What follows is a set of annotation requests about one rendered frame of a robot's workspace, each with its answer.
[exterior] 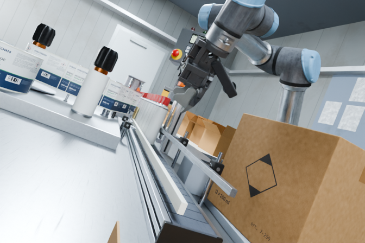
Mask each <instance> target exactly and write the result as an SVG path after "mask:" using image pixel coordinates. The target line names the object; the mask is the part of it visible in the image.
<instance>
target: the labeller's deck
mask: <svg viewBox="0 0 365 243"><path fill-rule="evenodd" d="M35 82H37V83H40V82H38V81H35ZM40 84H42V83H40ZM42 85H44V86H46V87H48V88H50V89H52V90H54V91H55V92H56V94H49V93H45V92H41V91H38V90H35V89H32V88H30V91H29V93H28V94H19V93H15V92H11V91H7V90H4V89H1V88H0V108H2V109H4V110H7V111H9V112H12V113H15V114H18V115H20V116H23V117H26V118H29V119H31V120H34V121H36V122H39V123H42V124H45V125H48V126H51V127H53V128H56V129H58V130H61V131H64V132H67V133H70V134H72V135H75V136H78V137H80V138H83V139H86V140H89V141H91V142H94V143H97V144H100V145H102V146H106V147H107V148H111V149H113V150H116V148H117V146H118V144H119V142H120V139H121V134H120V129H119V122H118V116H115V117H114V118H111V116H112V114H111V112H110V113H109V117H108V118H107V117H103V116H101V115H100V113H101V112H102V110H103V108H101V107H99V106H97V107H96V109H95V112H94V114H93V116H92V118H89V117H85V116H82V115H80V114H77V113H75V112H73V111H72V110H71V108H72V106H73V104H74V102H75V99H76V97H74V96H72V95H70V96H69V97H68V99H67V101H68V102H65V101H64V99H65V98H66V96H67V93H65V92H62V91H60V90H57V89H55V88H53V87H50V86H47V85H45V84H42Z"/></svg>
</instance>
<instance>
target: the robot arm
mask: <svg viewBox="0 0 365 243"><path fill-rule="evenodd" d="M265 1H266V0H226V2H225V4H216V3H213V4H206V5H203V6H202V7H201V9H200V11H199V14H198V23H199V25H200V27H201V28H202V29H204V30H208V32H207V34H206V35H205V37H206V38H205V39H204V38H202V37H200V36H198V37H197V38H196V40H195V42H194V44H193V45H192V47H191V49H190V51H189V52H188V54H186V55H185V56H184V58H183V60H182V62H181V63H180V65H179V67H178V69H177V70H178V81H180V82H182V83H183V85H185V86H184V87H176V88H175V89H174V91H173V93H174V94H175V95H174V97H173V99H174V100H175V101H176V102H177V103H179V104H180V105H181V109H180V113H184V112H186V111H188V110H190V109H191V108H192V107H194V106H195V105H196V104H197V103H198V102H199V101H200V100H201V98H202V97H203V96H204V94H205V92H206V91H207V90H208V89H209V87H210V85H211V84H212V82H213V79H214V76H215V75H217V77H218V79H219V81H220V82H221V84H222V86H223V91H224V93H226V94H227V95H228V97H229V98H233V97H235V96H237V92H236V84H235V83H234V82H233V81H231V79H230V77H229V75H228V73H227V71H226V69H225V67H224V65H223V63H222V61H221V60H220V58H219V57H221V58H224V59H226V58H227V56H228V55H229V53H230V52H232V50H233V49H234V47H236V48H237V49H238V50H239V51H241V52H242V53H243V54H245V55H246V56H247V57H248V60H249V61H250V62H251V63H252V64H253V65H254V66H256V67H257V68H259V69H261V70H262V71H264V72H266V73H269V74H271V75H276V76H279V77H280V80H279V83H280V84H281V85H282V91H281V97H280V102H279V108H278V114H277V118H276V121H279V122H283V123H288V124H292V125H296V126H298V123H299V118H300V113H301V108H302V105H303V101H304V96H305V91H306V89H308V88H309V87H311V84H312V83H315V82H316V81H317V80H318V78H319V74H320V68H321V59H320V55H319V53H318V52H317V51H314V50H308V49H300V48H291V47H283V46H275V45H271V44H269V43H268V42H266V41H261V40H260V39H259V37H269V36H271V35H272V34H273V33H274V32H275V31H276V30H277V28H278V25H279V18H278V15H277V14H276V13H275V12H274V10H273V9H272V8H270V7H268V6H266V5H265Z"/></svg>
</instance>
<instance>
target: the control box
mask: <svg viewBox="0 0 365 243"><path fill-rule="evenodd" d="M193 33H194V34H197V35H201V36H204V37H205V34H202V33H199V32H196V31H193V30H189V29H186V28H183V29H182V31H181V33H180V35H179V37H178V40H177V42H176V44H175V46H174V49H177V50H178V51H179V55H178V56H176V57H175V56H173V55H172V54H171V55H170V57H169V60H170V62H171V63H172V64H174V65H175V66H178V67H179V65H180V63H181V62H182V60H183V58H184V56H185V55H186V54H188V53H185V52H184V51H185V49H186V47H187V46H191V47H192V45H193V44H190V43H189V41H190V39H191V36H192V34H193ZM174 49H173V50H174Z"/></svg>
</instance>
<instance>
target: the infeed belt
mask: <svg viewBox="0 0 365 243"><path fill-rule="evenodd" d="M131 129H132V128H131ZM132 131H133V134H134V136H135V138H136V141H137V143H138V145H139V148H140V150H141V152H142V155H143V157H144V160H145V161H146V164H147V167H148V169H149V171H150V174H151V176H152V178H153V181H154V183H155V185H156V188H157V190H158V192H159V195H160V197H161V199H162V202H163V204H164V206H165V208H166V211H167V214H168V216H169V218H170V221H171V223H172V225H175V226H178V227H182V228H185V229H189V230H191V231H195V232H198V233H201V234H205V235H209V236H212V237H215V238H217V234H216V233H215V232H214V230H213V229H212V228H211V226H210V225H209V223H208V222H207V220H206V219H205V218H204V216H203V214H202V213H201V212H200V210H199V209H198V207H197V206H196V204H195V203H194V202H193V200H192V199H191V198H190V196H189V194H188V193H187V191H186V190H185V189H184V187H183V186H182V184H181V183H180V182H179V180H178V179H177V177H176V176H175V174H174V173H173V171H172V170H171V169H170V167H169V166H168V164H167V163H166V161H165V160H164V158H163V157H162V156H161V154H160V153H159V152H158V150H157V148H156V147H155V145H153V146H151V147H152V148H153V150H154V151H155V153H156V154H157V156H158V158H159V159H160V161H161V163H162V164H163V165H164V167H165V169H166V170H167V172H168V173H169V175H170V177H171V178H172V180H173V181H174V183H175V185H176V186H177V187H178V189H179V191H180V192H181V194H182V196H183V197H184V199H185V200H186V202H187V203H188V205H187V207H186V210H185V212H184V214H183V215H180V214H177V213H176V211H175V209H174V207H173V205H172V203H171V201H170V199H169V197H168V195H167V193H166V191H165V189H164V187H163V185H162V183H161V181H160V179H159V177H158V175H157V173H156V171H155V169H154V167H153V165H152V163H151V161H150V159H149V157H148V155H147V153H146V151H145V149H144V147H143V145H142V143H141V141H140V139H139V137H138V136H137V133H136V131H135V129H132Z"/></svg>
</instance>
